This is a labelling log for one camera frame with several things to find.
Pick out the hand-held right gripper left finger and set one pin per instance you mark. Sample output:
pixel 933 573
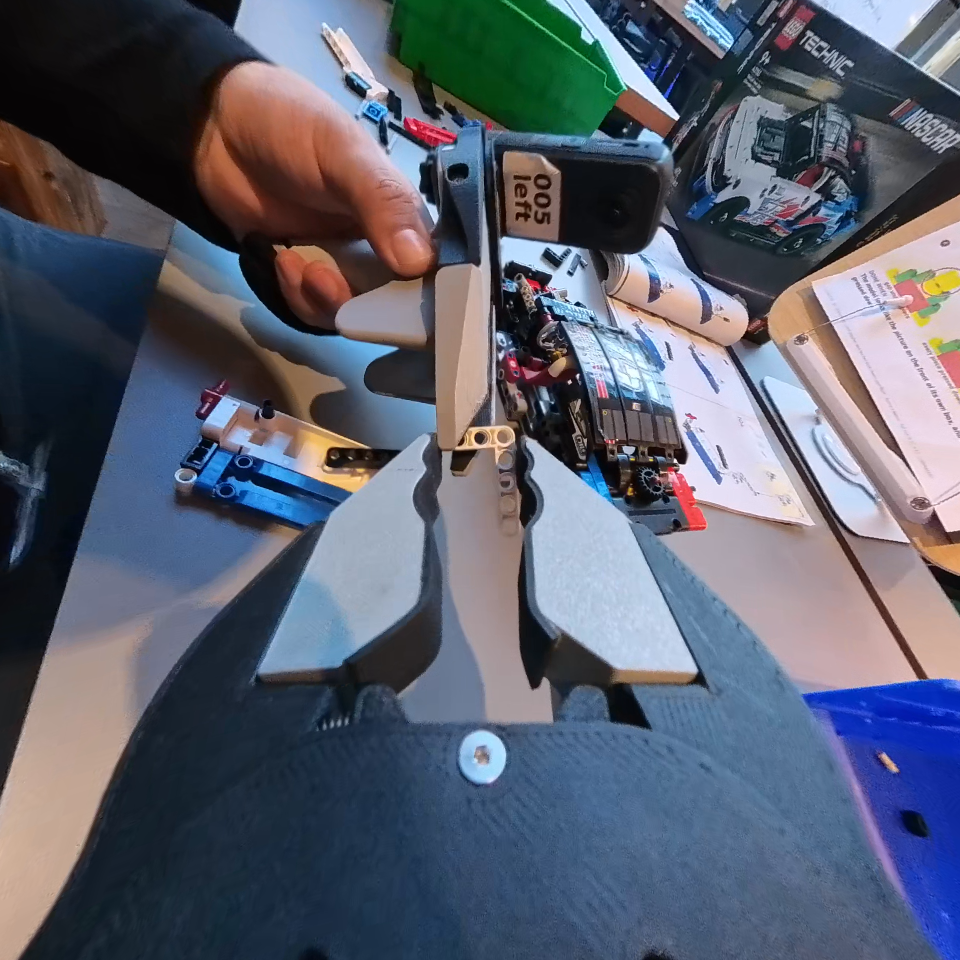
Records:
pixel 345 592

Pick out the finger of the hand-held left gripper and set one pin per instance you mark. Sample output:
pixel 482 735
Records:
pixel 461 352

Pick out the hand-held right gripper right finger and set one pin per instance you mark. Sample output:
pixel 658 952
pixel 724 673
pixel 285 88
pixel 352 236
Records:
pixel 607 592

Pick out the blue white brick assembly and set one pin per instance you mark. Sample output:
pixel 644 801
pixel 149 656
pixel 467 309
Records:
pixel 262 480

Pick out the white angled brick beam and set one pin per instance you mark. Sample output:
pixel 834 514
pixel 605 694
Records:
pixel 508 487

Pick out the person's left forearm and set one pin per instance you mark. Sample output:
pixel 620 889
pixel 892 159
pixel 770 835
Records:
pixel 112 75

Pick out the person's left hand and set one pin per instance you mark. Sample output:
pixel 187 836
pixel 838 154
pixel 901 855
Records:
pixel 300 165

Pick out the pile of loose bricks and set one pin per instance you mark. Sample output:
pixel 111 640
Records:
pixel 420 127

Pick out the black angled brick beam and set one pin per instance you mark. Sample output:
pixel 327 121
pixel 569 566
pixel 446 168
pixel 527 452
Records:
pixel 555 256

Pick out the green plastic bin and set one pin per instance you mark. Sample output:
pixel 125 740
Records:
pixel 502 60

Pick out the brick race car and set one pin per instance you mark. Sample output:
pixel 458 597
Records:
pixel 615 390

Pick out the wood-edged table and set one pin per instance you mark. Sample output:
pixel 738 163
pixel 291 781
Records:
pixel 637 90

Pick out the building instruction booklet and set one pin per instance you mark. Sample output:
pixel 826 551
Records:
pixel 712 405

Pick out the white flat stand base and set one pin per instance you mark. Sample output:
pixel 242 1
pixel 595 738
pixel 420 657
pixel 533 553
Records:
pixel 802 420

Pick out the white stand ledge bar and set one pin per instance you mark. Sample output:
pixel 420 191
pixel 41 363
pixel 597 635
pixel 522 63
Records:
pixel 862 435

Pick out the person's black jacket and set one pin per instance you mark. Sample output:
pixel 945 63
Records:
pixel 45 600

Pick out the blue plastic bin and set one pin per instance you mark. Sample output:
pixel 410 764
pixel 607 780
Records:
pixel 900 750

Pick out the wooden document stand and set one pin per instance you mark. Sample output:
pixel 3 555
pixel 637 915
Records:
pixel 799 307

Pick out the printed paper sheet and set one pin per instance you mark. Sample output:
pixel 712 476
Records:
pixel 900 375

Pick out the brick set box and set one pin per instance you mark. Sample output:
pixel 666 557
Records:
pixel 825 150

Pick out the person's trousers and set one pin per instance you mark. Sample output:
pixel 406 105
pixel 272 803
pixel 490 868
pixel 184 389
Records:
pixel 75 300

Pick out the wooden furniture frame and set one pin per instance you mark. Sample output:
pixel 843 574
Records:
pixel 45 180

